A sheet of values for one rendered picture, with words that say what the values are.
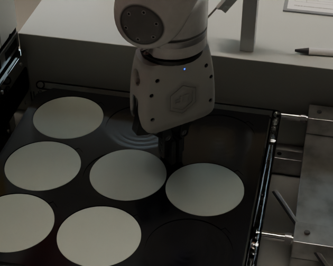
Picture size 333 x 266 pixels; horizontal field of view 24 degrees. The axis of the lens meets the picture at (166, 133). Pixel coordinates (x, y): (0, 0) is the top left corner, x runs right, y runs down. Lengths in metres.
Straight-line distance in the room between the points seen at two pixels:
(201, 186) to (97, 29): 0.32
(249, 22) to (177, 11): 0.34
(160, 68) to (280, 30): 0.33
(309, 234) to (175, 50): 0.27
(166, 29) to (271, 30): 0.42
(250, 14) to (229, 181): 0.25
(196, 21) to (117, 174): 0.24
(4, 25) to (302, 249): 0.53
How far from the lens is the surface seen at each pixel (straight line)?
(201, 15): 0.87
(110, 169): 1.01
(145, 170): 1.00
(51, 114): 1.11
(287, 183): 1.12
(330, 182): 1.04
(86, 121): 1.09
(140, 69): 0.90
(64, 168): 1.02
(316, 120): 1.10
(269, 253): 1.02
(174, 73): 0.91
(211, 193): 0.97
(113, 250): 0.90
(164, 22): 0.77
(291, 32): 1.18
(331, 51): 1.12
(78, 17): 1.21
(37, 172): 1.01
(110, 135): 1.06
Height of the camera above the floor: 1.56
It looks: 38 degrees down
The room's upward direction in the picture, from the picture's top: straight up
